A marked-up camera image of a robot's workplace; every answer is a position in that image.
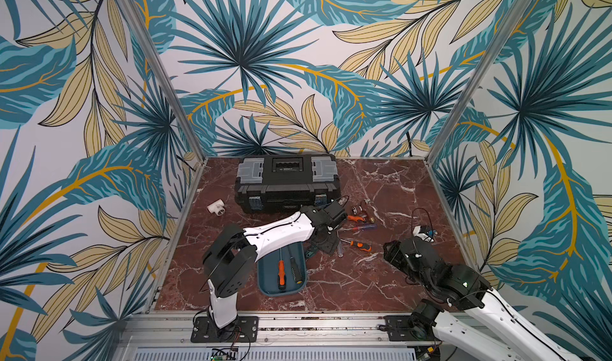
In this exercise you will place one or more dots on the red brass pipe fitting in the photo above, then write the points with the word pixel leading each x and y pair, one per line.
pixel 362 213

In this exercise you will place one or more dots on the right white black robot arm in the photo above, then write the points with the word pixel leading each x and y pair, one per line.
pixel 462 309

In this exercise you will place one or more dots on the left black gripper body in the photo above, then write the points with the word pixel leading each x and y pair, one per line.
pixel 328 243

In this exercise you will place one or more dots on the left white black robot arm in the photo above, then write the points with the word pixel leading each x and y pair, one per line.
pixel 229 260

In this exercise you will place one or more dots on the aluminium front rail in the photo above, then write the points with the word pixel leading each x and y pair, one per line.
pixel 308 336

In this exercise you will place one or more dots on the large orange black screwdriver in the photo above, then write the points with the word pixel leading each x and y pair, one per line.
pixel 281 276

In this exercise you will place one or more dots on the white pipe tee fitting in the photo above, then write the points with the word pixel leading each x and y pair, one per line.
pixel 218 208

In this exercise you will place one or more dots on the black slim screwdriver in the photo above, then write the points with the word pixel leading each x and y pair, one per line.
pixel 297 275

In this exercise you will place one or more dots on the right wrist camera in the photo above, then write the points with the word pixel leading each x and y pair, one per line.
pixel 425 233

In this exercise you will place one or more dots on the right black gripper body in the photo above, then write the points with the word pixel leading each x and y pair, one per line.
pixel 399 252

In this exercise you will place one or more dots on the teal rectangular storage tray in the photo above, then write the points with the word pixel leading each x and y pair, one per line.
pixel 267 270

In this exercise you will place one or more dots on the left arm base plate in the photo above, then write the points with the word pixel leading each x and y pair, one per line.
pixel 243 330

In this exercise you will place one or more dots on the black plastic toolbox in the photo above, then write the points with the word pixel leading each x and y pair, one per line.
pixel 276 183

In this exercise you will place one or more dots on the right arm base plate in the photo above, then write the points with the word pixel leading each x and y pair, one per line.
pixel 407 328

